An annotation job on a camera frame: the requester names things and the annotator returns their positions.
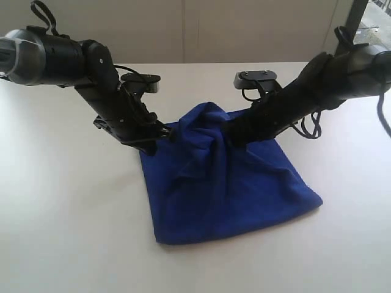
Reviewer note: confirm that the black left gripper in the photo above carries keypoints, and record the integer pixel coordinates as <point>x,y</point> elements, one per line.
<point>123,114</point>

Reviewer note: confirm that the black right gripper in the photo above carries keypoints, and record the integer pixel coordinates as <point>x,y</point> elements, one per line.
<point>302,97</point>

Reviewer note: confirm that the blue microfibre cloth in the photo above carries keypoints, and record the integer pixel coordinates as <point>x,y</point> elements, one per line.
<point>201,188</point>

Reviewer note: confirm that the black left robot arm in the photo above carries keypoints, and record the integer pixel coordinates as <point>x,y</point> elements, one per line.
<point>32,57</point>

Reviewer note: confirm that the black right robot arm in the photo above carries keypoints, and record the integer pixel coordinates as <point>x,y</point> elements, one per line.
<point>325,83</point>

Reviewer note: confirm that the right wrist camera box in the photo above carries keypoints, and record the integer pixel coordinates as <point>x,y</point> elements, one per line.
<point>251,80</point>

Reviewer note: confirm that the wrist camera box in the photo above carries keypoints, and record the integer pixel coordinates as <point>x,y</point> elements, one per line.
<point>148,83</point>
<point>251,80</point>

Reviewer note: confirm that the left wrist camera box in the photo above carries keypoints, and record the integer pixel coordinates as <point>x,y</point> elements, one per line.
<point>148,83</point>

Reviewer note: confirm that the dark window frame post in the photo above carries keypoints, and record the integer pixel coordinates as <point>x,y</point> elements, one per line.
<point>345,34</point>

